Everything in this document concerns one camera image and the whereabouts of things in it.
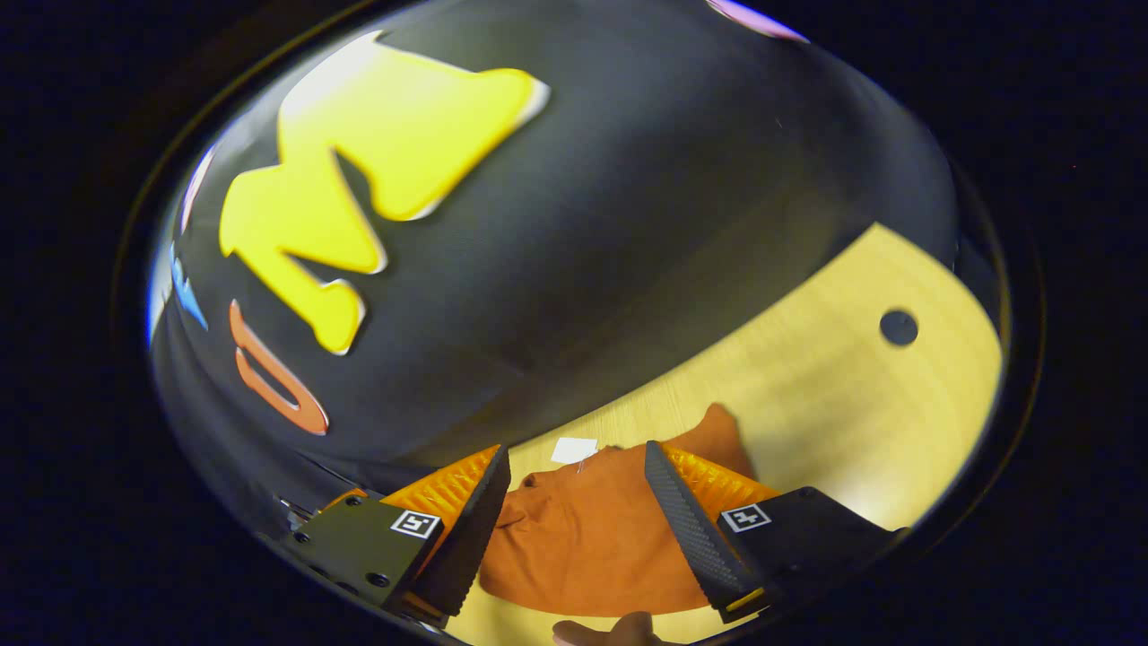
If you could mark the rust orange knit cardigan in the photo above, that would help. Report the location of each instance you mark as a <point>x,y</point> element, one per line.
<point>583,538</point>

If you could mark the round black table grommet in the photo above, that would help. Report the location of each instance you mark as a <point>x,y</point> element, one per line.
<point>899,327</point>

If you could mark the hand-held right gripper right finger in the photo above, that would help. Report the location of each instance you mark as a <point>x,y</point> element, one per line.
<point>686,538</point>

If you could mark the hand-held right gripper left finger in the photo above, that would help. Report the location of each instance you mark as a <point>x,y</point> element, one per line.
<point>471,538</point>

